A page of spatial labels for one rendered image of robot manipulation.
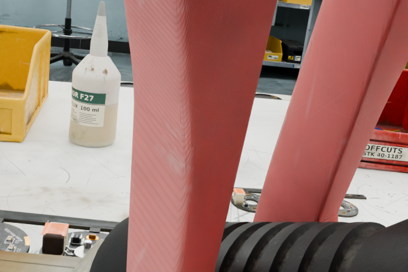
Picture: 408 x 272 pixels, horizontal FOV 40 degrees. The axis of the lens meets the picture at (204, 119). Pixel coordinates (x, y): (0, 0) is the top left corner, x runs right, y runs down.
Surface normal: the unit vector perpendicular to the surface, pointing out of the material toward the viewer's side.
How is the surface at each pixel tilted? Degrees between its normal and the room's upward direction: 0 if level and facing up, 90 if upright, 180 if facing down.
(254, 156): 0
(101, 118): 90
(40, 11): 90
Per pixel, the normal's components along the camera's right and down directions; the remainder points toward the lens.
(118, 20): 0.16, 0.31
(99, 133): 0.48, 0.32
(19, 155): 0.13, -0.95
